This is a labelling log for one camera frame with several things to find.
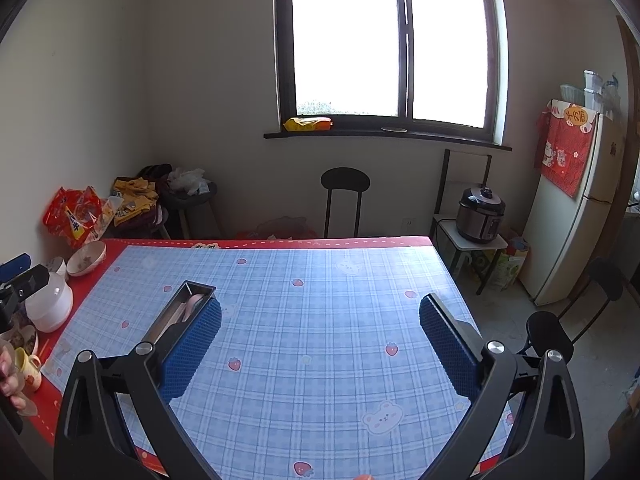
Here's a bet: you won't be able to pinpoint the white yellow snack packet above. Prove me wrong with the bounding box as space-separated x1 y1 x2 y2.
96 195 124 239

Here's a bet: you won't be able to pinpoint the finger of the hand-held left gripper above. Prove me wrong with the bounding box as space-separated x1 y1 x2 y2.
0 253 32 281
0 264 50 302

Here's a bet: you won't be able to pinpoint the clear plastic containers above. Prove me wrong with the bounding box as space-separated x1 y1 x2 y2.
559 70 622 112

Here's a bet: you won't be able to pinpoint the black round stool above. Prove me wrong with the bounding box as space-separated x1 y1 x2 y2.
321 167 371 239
525 310 574 362
557 257 627 346

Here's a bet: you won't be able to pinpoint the dark window sill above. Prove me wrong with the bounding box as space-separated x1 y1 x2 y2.
263 130 514 154

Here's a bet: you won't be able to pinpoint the white fridge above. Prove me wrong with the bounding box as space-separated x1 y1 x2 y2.
520 99 629 307

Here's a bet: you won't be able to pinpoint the white bowl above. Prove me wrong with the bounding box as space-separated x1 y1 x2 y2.
25 272 75 334

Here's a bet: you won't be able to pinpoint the blue plaid table mat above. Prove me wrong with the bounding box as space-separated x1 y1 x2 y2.
42 245 516 480

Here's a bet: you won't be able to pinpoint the cardboard box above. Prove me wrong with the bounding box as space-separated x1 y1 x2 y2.
607 399 640 457

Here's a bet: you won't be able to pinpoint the wooden door frame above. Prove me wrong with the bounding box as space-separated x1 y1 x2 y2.
615 15 640 221

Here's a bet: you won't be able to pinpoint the stainless steel utensil tray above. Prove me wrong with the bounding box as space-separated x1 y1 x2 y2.
137 280 219 356

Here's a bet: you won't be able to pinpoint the patterned ceramic bowl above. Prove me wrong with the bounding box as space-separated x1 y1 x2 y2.
66 240 108 277

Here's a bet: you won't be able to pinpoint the yellow printed mug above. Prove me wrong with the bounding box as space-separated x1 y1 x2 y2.
14 347 44 392

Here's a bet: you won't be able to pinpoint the silver rice cooker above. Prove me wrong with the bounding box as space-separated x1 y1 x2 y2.
456 186 506 245

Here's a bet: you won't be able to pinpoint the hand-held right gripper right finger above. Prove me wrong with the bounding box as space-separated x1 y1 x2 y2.
419 294 587 480

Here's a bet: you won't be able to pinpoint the person's left hand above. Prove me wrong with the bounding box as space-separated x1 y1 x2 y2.
0 346 29 412

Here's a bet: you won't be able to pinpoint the dark clothes pile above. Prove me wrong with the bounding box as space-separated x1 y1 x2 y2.
137 163 174 182

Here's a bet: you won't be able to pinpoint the green shopping bag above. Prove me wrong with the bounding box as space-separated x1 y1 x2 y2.
479 237 531 292

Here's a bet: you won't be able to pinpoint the white plastic bag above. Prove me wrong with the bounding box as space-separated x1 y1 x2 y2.
167 167 211 196

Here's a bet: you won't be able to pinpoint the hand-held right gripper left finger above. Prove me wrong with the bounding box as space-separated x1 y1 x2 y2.
52 299 222 480

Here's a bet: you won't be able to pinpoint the yellow clothes pile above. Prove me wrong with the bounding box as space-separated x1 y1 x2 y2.
112 176 160 227

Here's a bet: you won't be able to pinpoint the pink spoon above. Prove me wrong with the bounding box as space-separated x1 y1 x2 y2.
182 295 207 322

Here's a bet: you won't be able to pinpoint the red snack bag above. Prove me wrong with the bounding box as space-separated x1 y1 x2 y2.
42 186 101 249

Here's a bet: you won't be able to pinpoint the red printed cloth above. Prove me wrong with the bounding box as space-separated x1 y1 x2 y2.
535 100 601 199

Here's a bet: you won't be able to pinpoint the dark round stool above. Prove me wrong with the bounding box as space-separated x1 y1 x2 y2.
159 181 221 240

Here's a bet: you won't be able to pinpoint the bowl with food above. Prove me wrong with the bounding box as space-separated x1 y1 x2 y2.
0 325 39 362

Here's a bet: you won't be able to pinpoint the small white table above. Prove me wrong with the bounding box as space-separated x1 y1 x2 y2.
432 214 509 282

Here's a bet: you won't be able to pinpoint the black framed window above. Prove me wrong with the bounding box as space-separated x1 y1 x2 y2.
274 0 509 134

